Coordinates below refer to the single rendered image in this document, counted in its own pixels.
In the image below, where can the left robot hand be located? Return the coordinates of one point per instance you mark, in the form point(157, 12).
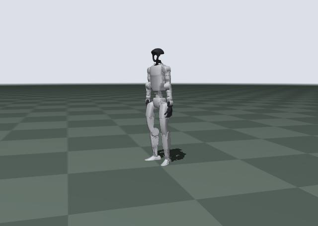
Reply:
point(169, 110)

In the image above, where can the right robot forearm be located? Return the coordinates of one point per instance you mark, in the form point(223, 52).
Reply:
point(148, 94)

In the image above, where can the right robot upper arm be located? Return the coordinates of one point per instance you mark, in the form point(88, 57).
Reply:
point(148, 84)

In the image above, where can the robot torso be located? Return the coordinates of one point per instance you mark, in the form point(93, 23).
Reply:
point(157, 83)

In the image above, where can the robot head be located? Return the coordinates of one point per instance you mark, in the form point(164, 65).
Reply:
point(157, 52)

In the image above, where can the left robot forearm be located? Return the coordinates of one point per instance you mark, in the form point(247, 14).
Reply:
point(169, 95)

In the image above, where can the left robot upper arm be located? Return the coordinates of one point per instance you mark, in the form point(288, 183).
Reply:
point(166, 70)

